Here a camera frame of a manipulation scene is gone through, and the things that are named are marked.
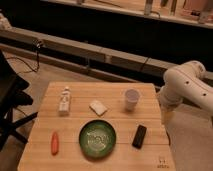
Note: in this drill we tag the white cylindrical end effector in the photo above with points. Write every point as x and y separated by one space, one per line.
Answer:
167 115

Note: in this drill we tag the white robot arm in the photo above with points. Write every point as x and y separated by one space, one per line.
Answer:
184 81

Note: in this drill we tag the black phone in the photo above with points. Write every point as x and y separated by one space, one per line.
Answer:
139 137

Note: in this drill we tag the white plastic cup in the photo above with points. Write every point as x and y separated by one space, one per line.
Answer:
131 99

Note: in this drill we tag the white sponge block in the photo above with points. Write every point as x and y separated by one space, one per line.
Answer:
98 107

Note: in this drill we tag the green round bowl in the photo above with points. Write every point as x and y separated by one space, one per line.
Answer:
97 139

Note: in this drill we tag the white tube bottle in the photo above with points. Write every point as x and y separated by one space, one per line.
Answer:
64 104

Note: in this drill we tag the orange carrot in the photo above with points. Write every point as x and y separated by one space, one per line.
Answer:
54 143

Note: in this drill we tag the black office chair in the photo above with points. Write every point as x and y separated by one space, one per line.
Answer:
12 95

